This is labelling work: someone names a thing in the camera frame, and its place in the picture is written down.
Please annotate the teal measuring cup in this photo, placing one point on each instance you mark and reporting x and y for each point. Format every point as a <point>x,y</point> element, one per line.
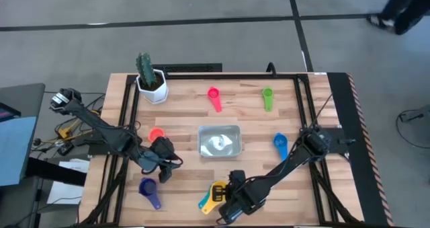
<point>203,201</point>

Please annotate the black aluminium table frame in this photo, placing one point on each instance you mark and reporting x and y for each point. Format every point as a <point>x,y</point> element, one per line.
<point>235,76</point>

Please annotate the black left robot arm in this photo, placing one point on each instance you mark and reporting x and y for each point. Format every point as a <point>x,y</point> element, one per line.
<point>100,127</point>

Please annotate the dark grey desk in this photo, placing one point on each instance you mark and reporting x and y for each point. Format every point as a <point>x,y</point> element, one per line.
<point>27,100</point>

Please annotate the blue measuring cup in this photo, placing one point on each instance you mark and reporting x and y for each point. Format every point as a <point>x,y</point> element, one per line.
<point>280,141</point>

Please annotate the yellow measuring cup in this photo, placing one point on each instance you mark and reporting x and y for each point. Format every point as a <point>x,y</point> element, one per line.
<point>211,204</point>

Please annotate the yellow connector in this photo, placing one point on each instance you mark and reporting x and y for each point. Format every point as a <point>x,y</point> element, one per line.
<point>64,132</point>

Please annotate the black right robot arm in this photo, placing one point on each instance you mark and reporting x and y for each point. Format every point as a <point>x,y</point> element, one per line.
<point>289,162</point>

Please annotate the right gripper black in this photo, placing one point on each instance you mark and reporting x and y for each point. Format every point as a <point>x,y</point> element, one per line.
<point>245,196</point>

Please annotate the pink measuring cup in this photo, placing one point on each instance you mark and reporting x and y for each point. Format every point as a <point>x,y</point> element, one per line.
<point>213,93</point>

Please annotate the purple measuring cup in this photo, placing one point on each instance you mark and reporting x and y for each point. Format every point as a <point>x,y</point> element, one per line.
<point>148,187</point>

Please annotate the orange measuring cup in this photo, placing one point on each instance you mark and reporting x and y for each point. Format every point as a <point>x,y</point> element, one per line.
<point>155,133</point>

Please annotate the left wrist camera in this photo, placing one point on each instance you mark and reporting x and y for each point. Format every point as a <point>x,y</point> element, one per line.
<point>148,160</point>

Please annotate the white paper sheet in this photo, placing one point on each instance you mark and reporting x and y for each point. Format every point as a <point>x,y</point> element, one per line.
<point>64,192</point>

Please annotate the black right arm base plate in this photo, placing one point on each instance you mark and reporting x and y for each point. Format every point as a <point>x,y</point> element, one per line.
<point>337,135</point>

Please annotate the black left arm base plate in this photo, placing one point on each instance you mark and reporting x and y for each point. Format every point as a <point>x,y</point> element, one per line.
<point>97,149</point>

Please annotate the green measuring cup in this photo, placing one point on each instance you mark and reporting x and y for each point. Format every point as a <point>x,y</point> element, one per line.
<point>267,93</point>

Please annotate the silver metal basket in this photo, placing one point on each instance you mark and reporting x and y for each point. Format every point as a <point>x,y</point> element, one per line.
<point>220,142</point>

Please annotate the person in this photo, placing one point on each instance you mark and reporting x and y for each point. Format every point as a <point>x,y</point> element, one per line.
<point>403,12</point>

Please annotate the grey stand leg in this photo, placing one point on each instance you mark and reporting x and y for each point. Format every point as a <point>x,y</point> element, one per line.
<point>416,115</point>

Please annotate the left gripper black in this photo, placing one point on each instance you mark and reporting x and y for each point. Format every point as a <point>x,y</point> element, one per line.
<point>163,149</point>

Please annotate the black mat with hazard stripe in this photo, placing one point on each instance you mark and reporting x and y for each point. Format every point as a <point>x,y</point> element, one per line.
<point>356,187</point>

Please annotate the blue board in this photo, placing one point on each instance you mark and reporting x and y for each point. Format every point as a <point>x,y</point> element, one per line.
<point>16,150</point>

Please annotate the black power adapter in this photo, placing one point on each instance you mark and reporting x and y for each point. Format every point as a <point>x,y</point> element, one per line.
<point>65,149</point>

